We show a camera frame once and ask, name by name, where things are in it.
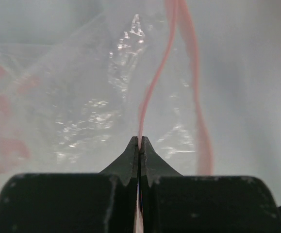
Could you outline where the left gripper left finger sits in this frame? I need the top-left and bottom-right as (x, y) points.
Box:
(0, 136), (138, 233)

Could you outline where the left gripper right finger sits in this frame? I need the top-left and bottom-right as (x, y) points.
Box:
(140, 137), (281, 233)

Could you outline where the clear zip top bag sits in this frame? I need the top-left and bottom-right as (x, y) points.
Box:
(0, 0), (281, 233)

